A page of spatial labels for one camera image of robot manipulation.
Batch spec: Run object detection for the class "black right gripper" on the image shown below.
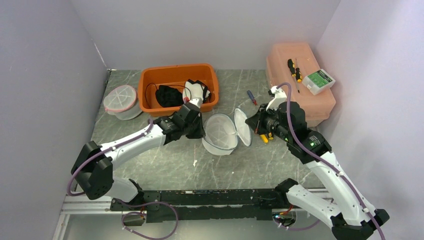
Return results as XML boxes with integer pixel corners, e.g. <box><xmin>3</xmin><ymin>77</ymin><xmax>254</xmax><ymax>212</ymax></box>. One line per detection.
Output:
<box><xmin>245</xmin><ymin>103</ymin><xmax>292</xmax><ymax>142</ymax></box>

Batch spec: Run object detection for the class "black white bra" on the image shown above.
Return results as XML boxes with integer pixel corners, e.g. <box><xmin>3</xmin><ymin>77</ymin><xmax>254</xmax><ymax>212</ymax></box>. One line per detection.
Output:
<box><xmin>144</xmin><ymin>79</ymin><xmax>211</xmax><ymax>108</ymax></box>

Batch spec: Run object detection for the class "white mesh blue-zip laundry bag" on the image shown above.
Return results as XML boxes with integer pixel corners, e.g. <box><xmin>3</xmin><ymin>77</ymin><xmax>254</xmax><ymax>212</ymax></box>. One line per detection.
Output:
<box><xmin>202</xmin><ymin>107</ymin><xmax>252</xmax><ymax>156</ymax></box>

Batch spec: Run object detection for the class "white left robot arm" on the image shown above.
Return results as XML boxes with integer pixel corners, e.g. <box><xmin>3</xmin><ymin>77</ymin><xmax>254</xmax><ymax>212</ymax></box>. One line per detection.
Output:
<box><xmin>66</xmin><ymin>98</ymin><xmax>205</xmax><ymax>210</ymax></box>

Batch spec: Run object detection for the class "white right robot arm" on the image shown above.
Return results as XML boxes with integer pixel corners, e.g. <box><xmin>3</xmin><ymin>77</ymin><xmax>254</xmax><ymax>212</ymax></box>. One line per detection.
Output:
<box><xmin>245</xmin><ymin>101</ymin><xmax>390</xmax><ymax>240</ymax></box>

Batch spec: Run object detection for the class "white mesh pink-zip laundry bag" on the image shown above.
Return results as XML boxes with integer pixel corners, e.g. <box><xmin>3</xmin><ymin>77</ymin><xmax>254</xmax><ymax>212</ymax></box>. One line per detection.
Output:
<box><xmin>103</xmin><ymin>85</ymin><xmax>142</xmax><ymax>121</ymax></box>

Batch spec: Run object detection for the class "small yellow black screwdriver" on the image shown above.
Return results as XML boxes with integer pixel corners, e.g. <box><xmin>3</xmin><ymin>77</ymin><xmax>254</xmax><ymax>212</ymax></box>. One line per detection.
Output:
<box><xmin>260</xmin><ymin>134</ymin><xmax>269</xmax><ymax>144</ymax></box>

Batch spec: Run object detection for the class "black yellow screwdriver on table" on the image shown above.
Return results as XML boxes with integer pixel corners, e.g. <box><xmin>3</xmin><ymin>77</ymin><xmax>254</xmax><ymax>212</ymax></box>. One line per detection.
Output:
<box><xmin>267</xmin><ymin>132</ymin><xmax>274</xmax><ymax>140</ymax></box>

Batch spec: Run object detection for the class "blue red screwdriver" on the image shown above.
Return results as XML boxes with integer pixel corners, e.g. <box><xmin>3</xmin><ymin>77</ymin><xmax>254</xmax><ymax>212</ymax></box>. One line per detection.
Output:
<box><xmin>246</xmin><ymin>90</ymin><xmax>258</xmax><ymax>107</ymax></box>

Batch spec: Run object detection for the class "orange plastic tub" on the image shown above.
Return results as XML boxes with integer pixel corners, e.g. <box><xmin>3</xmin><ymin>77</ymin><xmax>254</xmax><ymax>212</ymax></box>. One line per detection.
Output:
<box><xmin>137</xmin><ymin>63</ymin><xmax>219</xmax><ymax>117</ymax></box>

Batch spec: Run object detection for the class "thin black yellow screwdriver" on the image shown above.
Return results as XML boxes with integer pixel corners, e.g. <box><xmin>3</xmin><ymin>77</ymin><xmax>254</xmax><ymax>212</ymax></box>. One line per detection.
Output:
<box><xmin>294</xmin><ymin>59</ymin><xmax>302</xmax><ymax>93</ymax></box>

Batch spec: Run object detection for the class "translucent pink storage box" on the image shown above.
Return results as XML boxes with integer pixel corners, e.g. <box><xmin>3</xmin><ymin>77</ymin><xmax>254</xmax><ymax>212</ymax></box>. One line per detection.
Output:
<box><xmin>265</xmin><ymin>42</ymin><xmax>336</xmax><ymax>127</ymax></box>

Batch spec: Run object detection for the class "large black yellow screwdriver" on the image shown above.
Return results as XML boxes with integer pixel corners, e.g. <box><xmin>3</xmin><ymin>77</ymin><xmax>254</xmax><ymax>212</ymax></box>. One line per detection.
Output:
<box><xmin>287</xmin><ymin>58</ymin><xmax>296</xmax><ymax>77</ymax></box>

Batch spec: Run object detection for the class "white green small box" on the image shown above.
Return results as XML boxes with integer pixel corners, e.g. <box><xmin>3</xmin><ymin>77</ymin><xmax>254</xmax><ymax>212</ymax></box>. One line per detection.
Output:
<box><xmin>301</xmin><ymin>69</ymin><xmax>336</xmax><ymax>96</ymax></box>

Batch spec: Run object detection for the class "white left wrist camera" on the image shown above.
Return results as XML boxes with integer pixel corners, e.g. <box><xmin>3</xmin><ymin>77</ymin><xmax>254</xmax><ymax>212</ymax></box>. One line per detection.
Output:
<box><xmin>183</xmin><ymin>97</ymin><xmax>203</xmax><ymax>109</ymax></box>

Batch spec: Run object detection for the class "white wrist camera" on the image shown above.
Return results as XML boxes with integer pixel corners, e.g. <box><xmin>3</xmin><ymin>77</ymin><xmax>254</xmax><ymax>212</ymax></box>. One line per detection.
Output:
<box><xmin>183</xmin><ymin>97</ymin><xmax>203</xmax><ymax>109</ymax></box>
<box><xmin>266</xmin><ymin>86</ymin><xmax>287</xmax><ymax>111</ymax></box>

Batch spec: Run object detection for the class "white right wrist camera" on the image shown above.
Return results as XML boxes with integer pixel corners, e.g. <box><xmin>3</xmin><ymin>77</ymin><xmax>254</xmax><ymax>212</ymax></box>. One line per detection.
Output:
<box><xmin>266</xmin><ymin>86</ymin><xmax>287</xmax><ymax>111</ymax></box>

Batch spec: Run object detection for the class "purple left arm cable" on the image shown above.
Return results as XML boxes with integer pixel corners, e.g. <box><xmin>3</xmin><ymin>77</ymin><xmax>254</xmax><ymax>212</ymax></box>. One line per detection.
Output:
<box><xmin>66</xmin><ymin>117</ymin><xmax>155</xmax><ymax>197</ymax></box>

